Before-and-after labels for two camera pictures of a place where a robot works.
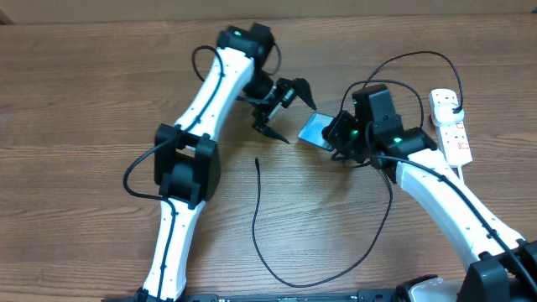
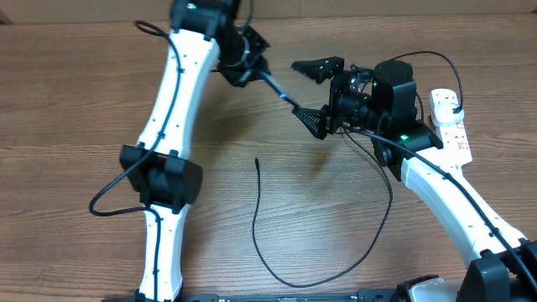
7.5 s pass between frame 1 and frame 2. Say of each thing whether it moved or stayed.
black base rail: stayed
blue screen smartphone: moved
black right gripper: moved
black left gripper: moved
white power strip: stayed
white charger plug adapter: stayed
